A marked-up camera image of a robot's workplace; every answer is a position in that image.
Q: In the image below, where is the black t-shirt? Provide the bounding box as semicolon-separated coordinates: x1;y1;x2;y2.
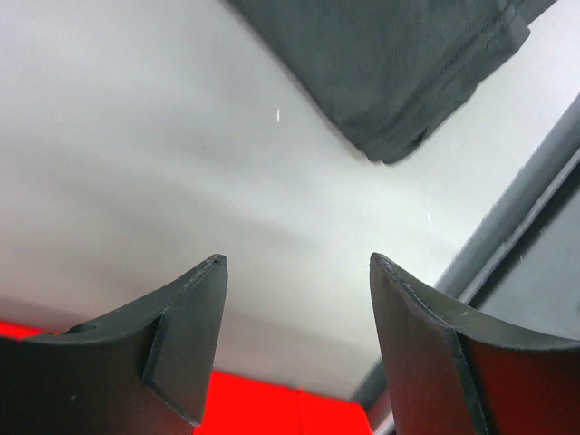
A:
232;0;549;164

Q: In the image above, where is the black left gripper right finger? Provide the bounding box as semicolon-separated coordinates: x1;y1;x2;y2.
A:
370;253;579;434

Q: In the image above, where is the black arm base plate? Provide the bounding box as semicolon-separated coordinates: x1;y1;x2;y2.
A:
357;90;580;435

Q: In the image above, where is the red plastic bin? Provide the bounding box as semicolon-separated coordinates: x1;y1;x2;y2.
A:
1;323;370;434

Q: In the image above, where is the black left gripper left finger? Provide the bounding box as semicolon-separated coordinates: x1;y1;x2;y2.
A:
1;255;228;434

